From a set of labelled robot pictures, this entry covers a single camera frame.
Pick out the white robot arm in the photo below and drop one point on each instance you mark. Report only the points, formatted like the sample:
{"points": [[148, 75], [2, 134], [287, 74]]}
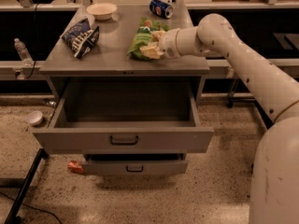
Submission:
{"points": [[274, 195]]}

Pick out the blue chip bag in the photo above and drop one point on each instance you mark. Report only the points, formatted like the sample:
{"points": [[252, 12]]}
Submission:
{"points": [[81, 38]]}

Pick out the open grey top drawer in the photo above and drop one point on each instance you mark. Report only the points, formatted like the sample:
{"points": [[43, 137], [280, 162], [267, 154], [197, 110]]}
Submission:
{"points": [[130, 115]]}

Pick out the small wheeled black stand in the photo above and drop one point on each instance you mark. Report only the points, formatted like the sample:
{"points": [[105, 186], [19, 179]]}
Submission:
{"points": [[235, 95]]}

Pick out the orange snack packet on floor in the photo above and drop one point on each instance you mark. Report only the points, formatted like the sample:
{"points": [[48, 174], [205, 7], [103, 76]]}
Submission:
{"points": [[75, 167]]}

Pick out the grey metal drawer cabinet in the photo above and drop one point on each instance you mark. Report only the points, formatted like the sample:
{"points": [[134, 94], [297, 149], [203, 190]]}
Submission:
{"points": [[110, 56]]}

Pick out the black stand leg left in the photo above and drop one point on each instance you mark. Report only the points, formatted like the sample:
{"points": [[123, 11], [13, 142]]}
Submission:
{"points": [[22, 184]]}

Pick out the grey lower drawer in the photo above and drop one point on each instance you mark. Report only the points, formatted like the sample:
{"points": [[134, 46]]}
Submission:
{"points": [[135, 164]]}

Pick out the blue soda can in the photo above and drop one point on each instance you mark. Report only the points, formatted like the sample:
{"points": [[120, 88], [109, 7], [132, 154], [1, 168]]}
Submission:
{"points": [[161, 9]]}

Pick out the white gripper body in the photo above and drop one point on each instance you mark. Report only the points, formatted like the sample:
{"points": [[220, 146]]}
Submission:
{"points": [[168, 44]]}

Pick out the clear plastic water bottle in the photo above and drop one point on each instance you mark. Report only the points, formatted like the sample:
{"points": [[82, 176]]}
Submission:
{"points": [[23, 52]]}

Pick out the green rice chip bag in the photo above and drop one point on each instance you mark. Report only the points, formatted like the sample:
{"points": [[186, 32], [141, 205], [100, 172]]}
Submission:
{"points": [[143, 37]]}

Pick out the white bowl on cabinet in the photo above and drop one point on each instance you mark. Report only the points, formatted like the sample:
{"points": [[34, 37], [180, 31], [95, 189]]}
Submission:
{"points": [[102, 11]]}

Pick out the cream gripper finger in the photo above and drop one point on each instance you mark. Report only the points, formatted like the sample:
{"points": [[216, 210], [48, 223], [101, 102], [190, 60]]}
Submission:
{"points": [[151, 51], [156, 35]]}

